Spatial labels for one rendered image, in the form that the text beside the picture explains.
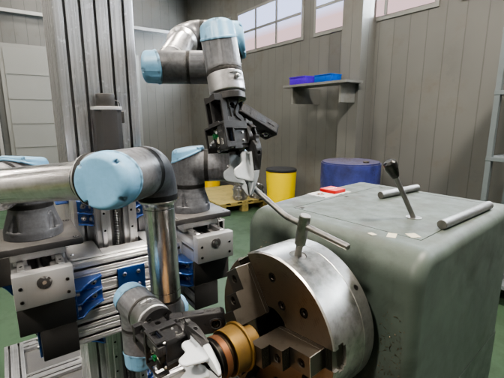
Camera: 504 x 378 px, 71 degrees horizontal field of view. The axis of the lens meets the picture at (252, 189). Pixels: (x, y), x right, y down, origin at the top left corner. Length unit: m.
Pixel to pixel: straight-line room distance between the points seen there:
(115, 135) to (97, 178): 0.53
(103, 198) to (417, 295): 0.62
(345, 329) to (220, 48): 0.58
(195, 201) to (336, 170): 2.80
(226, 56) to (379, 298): 0.57
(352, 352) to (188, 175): 0.80
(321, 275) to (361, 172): 3.26
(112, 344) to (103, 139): 0.73
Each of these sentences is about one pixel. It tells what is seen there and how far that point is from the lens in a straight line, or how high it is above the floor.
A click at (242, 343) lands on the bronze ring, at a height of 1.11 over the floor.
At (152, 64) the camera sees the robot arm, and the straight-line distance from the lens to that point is 0.87.
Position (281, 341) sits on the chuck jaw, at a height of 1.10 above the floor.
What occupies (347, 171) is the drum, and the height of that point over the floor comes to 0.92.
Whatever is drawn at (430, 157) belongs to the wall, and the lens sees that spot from 4.41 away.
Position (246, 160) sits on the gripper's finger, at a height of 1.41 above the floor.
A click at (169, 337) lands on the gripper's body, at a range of 0.70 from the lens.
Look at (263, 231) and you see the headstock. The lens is 0.94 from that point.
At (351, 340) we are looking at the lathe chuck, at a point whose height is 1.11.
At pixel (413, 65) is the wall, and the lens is 4.57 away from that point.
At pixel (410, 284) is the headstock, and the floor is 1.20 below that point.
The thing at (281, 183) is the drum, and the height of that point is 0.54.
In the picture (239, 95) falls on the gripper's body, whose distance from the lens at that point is 0.74.
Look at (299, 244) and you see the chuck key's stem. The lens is 0.69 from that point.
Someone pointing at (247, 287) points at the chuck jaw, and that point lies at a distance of 0.73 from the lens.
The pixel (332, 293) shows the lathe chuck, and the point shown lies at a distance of 0.68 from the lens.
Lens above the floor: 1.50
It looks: 12 degrees down
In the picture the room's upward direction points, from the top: straight up
